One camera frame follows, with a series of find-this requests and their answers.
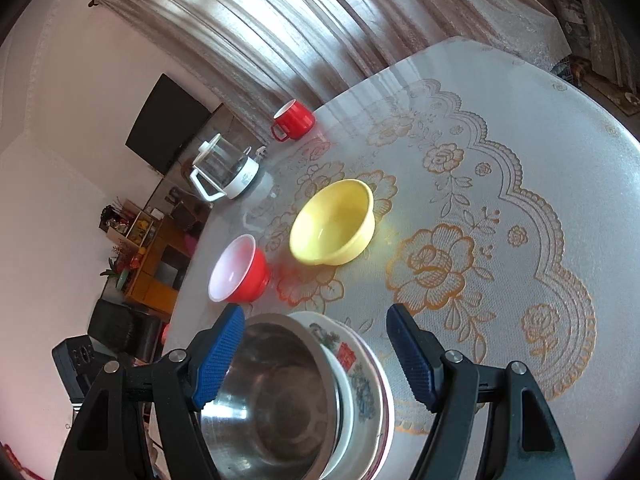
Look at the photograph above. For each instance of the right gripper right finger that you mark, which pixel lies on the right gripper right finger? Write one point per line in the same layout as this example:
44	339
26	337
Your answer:
418	352

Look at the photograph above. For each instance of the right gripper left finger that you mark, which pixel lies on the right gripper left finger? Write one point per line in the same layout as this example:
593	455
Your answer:
212	351

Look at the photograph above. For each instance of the stainless steel bowl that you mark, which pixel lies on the stainless steel bowl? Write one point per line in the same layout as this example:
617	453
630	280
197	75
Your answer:
278	411

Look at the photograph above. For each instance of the white plate red stamp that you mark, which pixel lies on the white plate red stamp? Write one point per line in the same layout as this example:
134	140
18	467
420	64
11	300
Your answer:
335	336

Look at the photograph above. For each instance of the yellow plastic bowl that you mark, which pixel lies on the yellow plastic bowl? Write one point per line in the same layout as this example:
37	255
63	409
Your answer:
335	226

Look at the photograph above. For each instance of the purple floral rimmed plate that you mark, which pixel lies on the purple floral rimmed plate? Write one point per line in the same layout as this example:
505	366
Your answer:
375	412

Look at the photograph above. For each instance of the red bowl white inside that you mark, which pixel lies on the red bowl white inside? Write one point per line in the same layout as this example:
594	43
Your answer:
241	273

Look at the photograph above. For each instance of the wooden shelf cabinet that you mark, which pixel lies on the wooden shelf cabinet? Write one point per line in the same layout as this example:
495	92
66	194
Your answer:
151	256

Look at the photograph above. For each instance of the lace floral tablecloth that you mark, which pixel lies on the lace floral tablecloth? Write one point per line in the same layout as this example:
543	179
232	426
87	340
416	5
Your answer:
506	205

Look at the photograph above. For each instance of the glass electric kettle white base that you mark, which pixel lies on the glass electric kettle white base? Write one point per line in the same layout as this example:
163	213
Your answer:
221	170

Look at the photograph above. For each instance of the red mug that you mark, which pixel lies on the red mug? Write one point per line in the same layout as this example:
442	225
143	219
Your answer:
292	121

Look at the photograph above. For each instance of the beige lace curtain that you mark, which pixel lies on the beige lace curtain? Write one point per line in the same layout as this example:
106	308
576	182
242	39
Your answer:
258	54

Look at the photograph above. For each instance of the black wall television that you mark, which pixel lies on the black wall television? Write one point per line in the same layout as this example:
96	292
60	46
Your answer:
170	117

